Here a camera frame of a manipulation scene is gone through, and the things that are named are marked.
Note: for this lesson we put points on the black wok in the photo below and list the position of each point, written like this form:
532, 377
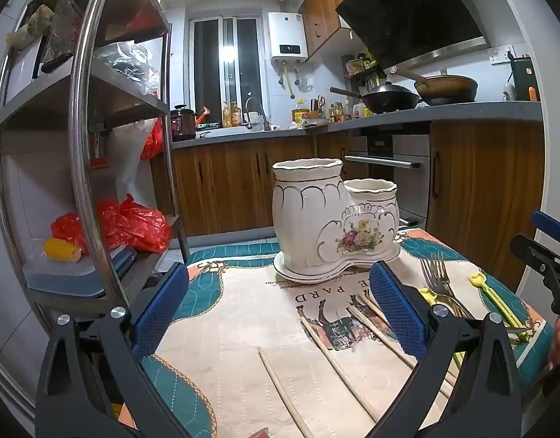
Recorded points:
389, 98

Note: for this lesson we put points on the black range hood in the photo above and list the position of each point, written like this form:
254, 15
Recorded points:
407, 9

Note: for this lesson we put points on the brown frying pan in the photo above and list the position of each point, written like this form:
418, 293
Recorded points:
448, 89

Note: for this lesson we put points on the wall spice rack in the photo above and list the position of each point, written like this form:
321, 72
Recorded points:
364, 70

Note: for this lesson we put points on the grey kitchen countertop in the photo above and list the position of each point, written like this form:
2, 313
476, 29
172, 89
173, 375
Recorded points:
467, 112

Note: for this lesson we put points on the wooden upper kitchen cabinet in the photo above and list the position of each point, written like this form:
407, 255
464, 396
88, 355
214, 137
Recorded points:
323, 13

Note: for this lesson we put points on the large red plastic bag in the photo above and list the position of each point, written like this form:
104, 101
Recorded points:
133, 226

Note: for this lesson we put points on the clear packet on shelf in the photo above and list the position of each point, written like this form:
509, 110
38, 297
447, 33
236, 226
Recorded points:
65, 23

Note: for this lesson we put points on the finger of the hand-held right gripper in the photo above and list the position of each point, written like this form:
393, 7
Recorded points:
533, 250
550, 226

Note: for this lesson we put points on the silver metal fork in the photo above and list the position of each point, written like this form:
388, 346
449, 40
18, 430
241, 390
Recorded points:
429, 278

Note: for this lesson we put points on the printed quilted table mat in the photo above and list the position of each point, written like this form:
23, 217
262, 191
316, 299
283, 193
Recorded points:
243, 315

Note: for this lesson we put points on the gold metal fork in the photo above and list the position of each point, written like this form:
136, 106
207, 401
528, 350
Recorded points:
444, 283

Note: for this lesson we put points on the wooden chopstick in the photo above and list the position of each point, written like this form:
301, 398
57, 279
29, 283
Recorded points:
284, 392
375, 333
339, 369
371, 306

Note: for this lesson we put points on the white water heater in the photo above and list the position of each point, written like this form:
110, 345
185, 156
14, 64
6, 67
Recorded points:
286, 32

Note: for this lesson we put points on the wooden lower kitchen cabinets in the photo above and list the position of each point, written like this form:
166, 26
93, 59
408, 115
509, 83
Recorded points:
225, 182

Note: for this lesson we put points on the yellow green plastic utensil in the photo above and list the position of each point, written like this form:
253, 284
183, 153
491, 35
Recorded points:
428, 295
499, 301

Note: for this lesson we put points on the amber oil bottles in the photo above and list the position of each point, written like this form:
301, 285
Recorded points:
232, 115

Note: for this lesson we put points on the brown ginger root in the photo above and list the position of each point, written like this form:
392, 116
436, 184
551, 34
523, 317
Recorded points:
31, 27

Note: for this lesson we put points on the steel shelf rack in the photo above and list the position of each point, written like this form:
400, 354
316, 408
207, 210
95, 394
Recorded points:
81, 100

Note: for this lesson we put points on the yellow cooking oil jug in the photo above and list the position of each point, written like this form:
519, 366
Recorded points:
300, 112

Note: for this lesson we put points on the kitchen faucet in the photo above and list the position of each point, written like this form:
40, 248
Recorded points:
254, 112

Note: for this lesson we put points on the white ceramic holder saucer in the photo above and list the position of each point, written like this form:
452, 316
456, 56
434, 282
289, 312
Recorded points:
298, 277

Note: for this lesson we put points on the white floral ceramic utensil holder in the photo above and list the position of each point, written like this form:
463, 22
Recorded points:
307, 219

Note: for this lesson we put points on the grey metal utensil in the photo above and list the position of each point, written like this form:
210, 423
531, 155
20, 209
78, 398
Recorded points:
517, 330

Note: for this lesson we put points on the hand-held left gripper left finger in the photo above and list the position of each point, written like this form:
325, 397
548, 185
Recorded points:
163, 308

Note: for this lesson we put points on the wall power outlet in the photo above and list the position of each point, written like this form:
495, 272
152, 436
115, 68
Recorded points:
501, 54

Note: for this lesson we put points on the row of condiment bottles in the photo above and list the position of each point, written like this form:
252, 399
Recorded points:
346, 112

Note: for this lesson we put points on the small red plastic bag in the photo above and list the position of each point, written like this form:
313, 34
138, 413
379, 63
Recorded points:
67, 230

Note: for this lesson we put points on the dark green countertop appliance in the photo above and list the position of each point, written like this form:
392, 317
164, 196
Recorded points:
522, 77

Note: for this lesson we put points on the stack of blue white trays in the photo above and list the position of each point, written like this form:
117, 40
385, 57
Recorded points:
79, 278

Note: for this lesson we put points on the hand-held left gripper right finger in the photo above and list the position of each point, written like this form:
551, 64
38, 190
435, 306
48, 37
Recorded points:
396, 308

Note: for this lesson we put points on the yellow corn in wrap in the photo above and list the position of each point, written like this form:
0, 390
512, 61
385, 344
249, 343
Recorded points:
61, 249

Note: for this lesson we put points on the dark red rice cooker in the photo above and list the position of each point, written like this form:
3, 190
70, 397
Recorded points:
183, 123

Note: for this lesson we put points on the clear plastic bags bundle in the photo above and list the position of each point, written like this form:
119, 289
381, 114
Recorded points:
131, 66

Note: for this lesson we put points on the hanging red plastic bag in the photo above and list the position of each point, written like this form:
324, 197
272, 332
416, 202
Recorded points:
153, 139

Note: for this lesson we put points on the built-in steel oven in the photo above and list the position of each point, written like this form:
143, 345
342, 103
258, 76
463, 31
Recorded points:
398, 150

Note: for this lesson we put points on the kitchen window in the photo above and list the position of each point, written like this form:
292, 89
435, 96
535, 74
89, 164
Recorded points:
225, 68

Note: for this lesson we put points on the white plastic bag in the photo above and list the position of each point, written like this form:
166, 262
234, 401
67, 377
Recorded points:
129, 159

